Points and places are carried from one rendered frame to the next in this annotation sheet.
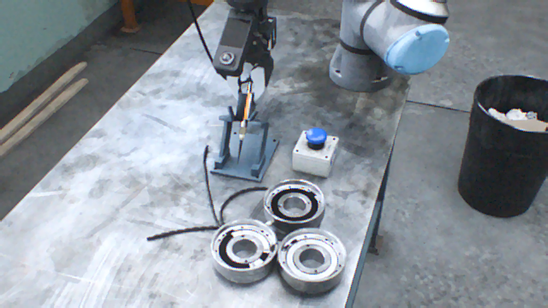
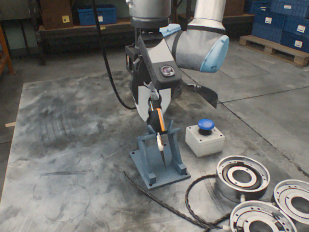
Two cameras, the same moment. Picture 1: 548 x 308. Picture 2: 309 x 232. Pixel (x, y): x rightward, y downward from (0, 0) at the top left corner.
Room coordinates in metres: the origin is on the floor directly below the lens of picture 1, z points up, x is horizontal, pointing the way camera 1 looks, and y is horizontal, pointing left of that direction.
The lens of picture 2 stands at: (0.48, 0.35, 1.21)
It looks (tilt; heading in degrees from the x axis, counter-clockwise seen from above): 31 degrees down; 321
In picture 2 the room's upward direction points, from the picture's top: straight up
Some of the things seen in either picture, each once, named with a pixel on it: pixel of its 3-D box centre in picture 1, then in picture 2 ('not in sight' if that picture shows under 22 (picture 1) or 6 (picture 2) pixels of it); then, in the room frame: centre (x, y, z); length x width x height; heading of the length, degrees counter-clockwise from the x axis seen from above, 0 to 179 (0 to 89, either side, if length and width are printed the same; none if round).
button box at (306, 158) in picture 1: (316, 151); (203, 137); (0.81, -0.08, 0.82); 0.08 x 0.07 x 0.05; 161
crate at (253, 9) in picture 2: not in sight; (257, 6); (3.08, -4.08, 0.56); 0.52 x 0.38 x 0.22; 68
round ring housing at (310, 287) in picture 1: (312, 261); (300, 207); (0.55, -0.06, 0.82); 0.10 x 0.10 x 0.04
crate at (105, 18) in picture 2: not in sight; (96, 14); (4.00, -1.43, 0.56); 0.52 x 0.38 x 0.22; 68
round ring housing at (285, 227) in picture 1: (294, 208); (241, 179); (0.67, -0.03, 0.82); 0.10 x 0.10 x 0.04
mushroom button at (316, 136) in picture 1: (316, 142); (205, 130); (0.81, -0.08, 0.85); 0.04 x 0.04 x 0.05
